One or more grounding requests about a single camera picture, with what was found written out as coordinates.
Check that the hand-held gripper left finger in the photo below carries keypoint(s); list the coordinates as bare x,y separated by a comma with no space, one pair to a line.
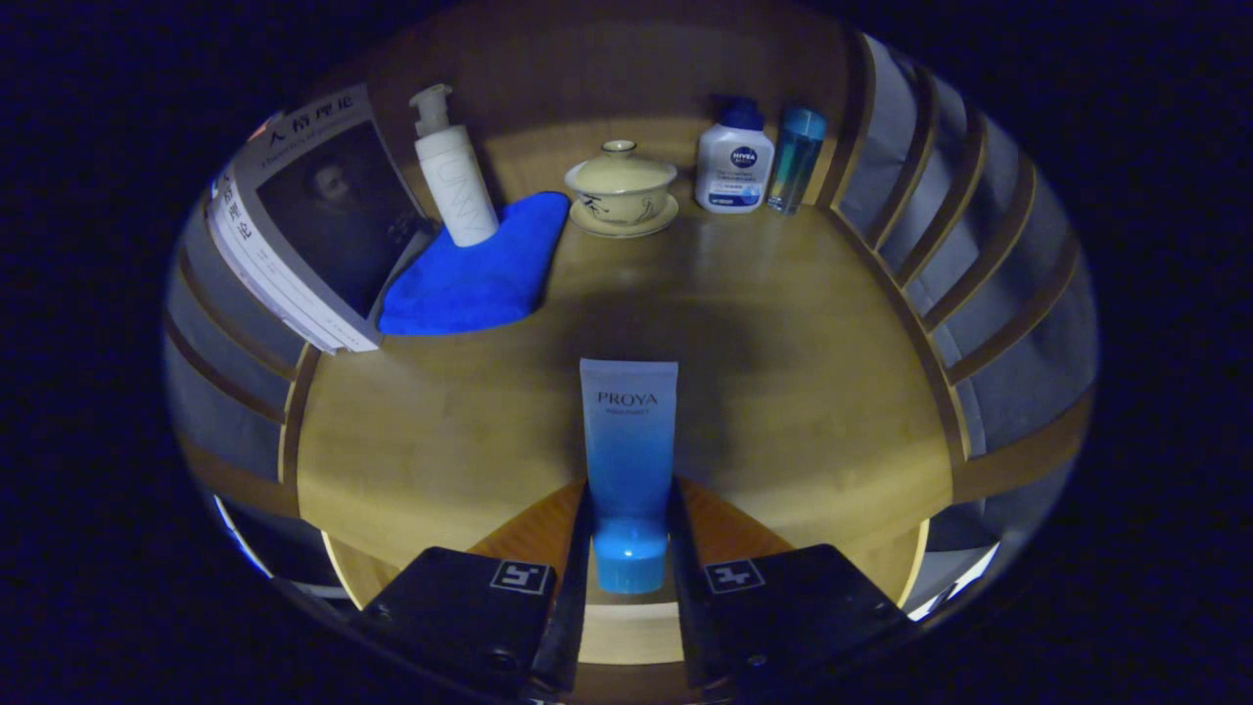
460,607

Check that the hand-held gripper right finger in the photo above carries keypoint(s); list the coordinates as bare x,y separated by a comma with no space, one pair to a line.
783,607

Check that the blue cosmetic tube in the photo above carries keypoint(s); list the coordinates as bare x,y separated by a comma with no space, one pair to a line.
628,441

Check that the wooden countertop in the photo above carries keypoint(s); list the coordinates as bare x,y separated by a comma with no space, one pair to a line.
764,343

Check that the wooden cabinet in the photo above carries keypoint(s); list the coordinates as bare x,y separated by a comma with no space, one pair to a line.
607,69

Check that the blue cloth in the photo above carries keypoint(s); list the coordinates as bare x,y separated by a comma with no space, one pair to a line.
470,284

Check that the thin white book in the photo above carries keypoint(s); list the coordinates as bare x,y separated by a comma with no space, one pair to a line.
256,284

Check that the large white book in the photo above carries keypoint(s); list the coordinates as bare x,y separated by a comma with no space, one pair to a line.
333,215

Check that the white pump bottle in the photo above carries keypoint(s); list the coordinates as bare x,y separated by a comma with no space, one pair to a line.
460,186

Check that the white lotion bottle blue cap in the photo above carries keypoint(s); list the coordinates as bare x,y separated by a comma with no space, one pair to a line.
732,166

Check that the beige lidded tea cup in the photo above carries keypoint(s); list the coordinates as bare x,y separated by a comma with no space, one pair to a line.
620,186

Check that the teal slim bottle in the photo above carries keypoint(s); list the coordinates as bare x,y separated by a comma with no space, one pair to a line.
795,157

